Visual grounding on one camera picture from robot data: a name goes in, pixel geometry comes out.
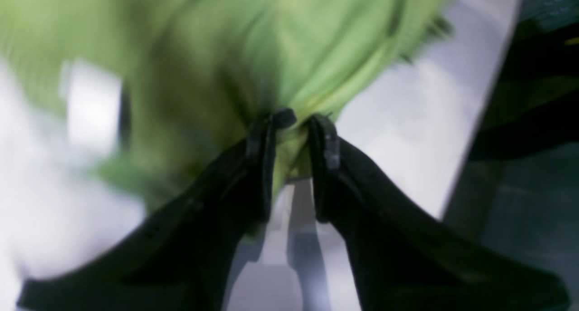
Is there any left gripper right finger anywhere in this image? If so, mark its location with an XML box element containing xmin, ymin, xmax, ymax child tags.
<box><xmin>308</xmin><ymin>114</ymin><xmax>570</xmax><ymax>311</ymax></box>

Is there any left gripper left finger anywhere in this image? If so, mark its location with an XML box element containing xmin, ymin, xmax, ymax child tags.
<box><xmin>17</xmin><ymin>108</ymin><xmax>296</xmax><ymax>311</ymax></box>

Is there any green t-shirt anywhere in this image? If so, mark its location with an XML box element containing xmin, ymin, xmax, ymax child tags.
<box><xmin>0</xmin><ymin>0</ymin><xmax>450</xmax><ymax>209</ymax></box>

